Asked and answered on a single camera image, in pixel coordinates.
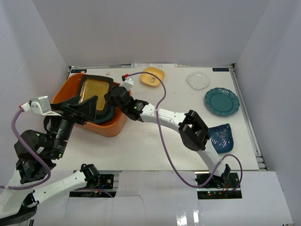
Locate teal square plate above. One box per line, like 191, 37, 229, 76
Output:
93, 105, 115, 124

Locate yellow and black square plate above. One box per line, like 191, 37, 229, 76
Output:
78, 74, 114, 115

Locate dark blue shell plate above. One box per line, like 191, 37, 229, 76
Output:
208, 123, 234, 154

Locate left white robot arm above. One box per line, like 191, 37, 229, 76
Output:
0, 95, 100, 226

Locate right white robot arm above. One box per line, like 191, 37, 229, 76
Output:
104, 84, 230, 188

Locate orange plastic bin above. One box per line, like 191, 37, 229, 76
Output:
52, 73, 127, 137

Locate white paper sheets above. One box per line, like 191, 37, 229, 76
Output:
131, 63, 177, 69

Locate yellow panda square dish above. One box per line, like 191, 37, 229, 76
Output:
140, 67, 165, 88

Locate clear glass plate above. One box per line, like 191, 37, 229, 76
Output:
186, 72, 211, 90

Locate teal scalloped round plate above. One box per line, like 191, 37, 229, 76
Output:
204, 88, 240, 117

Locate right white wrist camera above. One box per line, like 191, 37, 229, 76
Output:
120, 74, 134, 91

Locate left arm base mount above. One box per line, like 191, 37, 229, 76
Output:
69, 174, 117, 198

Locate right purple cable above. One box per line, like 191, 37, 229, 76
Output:
127, 71, 243, 188

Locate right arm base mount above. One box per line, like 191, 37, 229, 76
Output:
197, 172, 242, 200

